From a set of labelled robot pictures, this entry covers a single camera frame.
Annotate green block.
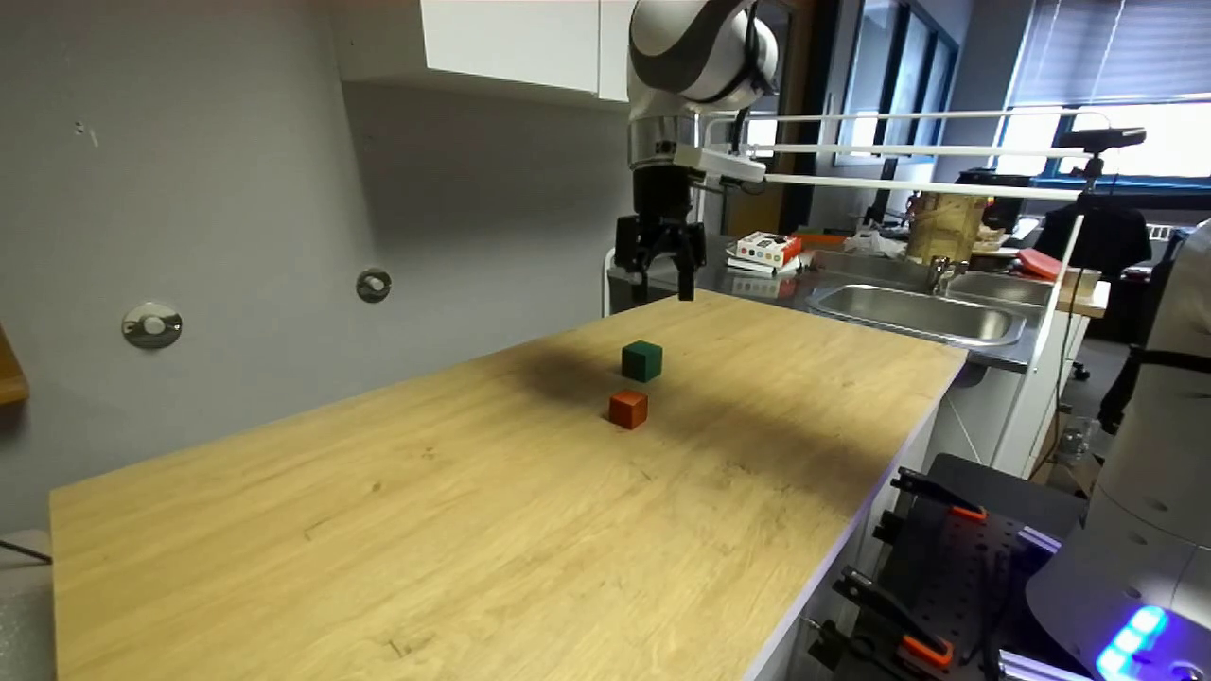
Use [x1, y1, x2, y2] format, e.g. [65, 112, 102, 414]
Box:
[621, 340, 664, 384]

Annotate black clamp with orange tips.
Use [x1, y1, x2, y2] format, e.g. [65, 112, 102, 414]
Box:
[887, 467, 991, 527]
[831, 566, 957, 669]

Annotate stack of small boxes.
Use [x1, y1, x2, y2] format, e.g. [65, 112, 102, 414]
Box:
[726, 231, 805, 278]

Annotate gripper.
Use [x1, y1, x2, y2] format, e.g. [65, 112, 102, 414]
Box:
[630, 166, 709, 306]

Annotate brown paper bag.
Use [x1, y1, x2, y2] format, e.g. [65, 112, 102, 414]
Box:
[905, 191, 991, 267]

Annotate black office chair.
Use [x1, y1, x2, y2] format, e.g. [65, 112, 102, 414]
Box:
[1033, 202, 1153, 279]

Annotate wooden shelf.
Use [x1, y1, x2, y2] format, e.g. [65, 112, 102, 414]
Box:
[0, 324, 30, 409]

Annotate white rod frame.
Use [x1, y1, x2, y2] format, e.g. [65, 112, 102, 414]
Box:
[702, 107, 1098, 375]

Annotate steel tap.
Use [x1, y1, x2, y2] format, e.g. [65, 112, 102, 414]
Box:
[928, 255, 969, 297]

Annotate red lid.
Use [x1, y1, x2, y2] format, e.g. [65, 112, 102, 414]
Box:
[1016, 247, 1067, 281]

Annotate white wall cabinet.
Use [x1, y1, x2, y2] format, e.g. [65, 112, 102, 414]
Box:
[420, 0, 635, 103]

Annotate orange block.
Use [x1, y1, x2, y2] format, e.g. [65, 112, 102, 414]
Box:
[607, 390, 651, 431]

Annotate steel sink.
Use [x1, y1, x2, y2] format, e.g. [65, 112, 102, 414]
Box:
[805, 282, 1028, 348]

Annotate window with blinds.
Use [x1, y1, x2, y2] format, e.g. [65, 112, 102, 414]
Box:
[1005, 0, 1211, 183]

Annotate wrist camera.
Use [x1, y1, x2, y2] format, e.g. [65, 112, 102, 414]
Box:
[614, 215, 645, 276]

